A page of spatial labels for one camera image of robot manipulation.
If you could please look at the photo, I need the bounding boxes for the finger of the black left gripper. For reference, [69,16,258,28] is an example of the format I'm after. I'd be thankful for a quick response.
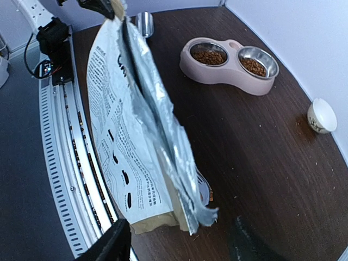
[57,0,115,20]

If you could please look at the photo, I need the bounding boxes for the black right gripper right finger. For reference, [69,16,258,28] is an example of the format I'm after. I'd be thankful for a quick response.
[228,216,277,260]

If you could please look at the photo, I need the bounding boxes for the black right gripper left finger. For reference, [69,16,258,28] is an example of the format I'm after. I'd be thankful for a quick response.
[75,219,131,261]

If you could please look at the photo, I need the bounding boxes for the metal food scoop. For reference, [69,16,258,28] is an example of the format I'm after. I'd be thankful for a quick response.
[135,11,154,39]

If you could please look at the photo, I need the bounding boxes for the pet food bag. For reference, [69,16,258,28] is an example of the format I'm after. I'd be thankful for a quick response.
[86,1,218,234]

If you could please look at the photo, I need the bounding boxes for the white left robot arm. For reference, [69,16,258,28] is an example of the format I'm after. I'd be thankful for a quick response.
[12,0,115,35]

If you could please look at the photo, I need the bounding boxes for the pink double pet feeder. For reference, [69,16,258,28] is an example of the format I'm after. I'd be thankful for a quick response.
[179,38,275,96]

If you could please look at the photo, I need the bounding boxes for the brown kibble pellets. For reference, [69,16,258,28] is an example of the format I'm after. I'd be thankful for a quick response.
[191,51,267,77]

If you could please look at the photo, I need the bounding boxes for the front steel feeder bowl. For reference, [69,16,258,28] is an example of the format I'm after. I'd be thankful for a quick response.
[189,42,228,66]

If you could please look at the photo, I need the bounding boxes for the steel feeder bowl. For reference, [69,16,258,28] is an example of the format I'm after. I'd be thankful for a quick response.
[237,46,279,80]
[189,42,228,66]

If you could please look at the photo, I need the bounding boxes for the white floral ceramic bowl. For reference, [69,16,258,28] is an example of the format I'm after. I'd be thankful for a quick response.
[307,98,337,134]

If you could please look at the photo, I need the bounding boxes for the rear steel feeder bowl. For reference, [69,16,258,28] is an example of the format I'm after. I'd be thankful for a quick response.
[237,46,279,80]

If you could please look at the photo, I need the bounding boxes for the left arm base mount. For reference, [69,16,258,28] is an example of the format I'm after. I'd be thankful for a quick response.
[23,17,74,85]

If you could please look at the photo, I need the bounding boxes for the front aluminium rail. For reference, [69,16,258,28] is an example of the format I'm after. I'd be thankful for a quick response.
[39,36,119,258]

